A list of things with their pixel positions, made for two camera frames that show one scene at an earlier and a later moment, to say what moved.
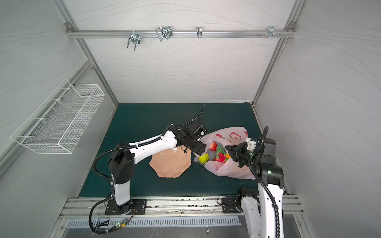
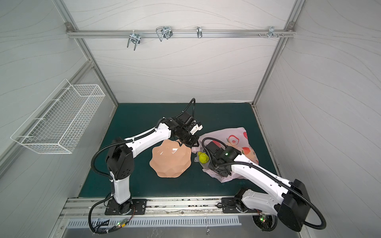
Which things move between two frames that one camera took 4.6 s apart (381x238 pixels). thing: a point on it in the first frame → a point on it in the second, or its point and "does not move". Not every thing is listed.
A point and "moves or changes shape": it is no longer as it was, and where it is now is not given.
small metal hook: x=199 y=32 does not move
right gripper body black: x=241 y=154 → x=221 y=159
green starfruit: x=204 y=158 does not move
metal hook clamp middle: x=165 y=31 does not move
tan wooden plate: x=171 y=162 does not move
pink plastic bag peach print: x=226 y=137 moves or changes shape
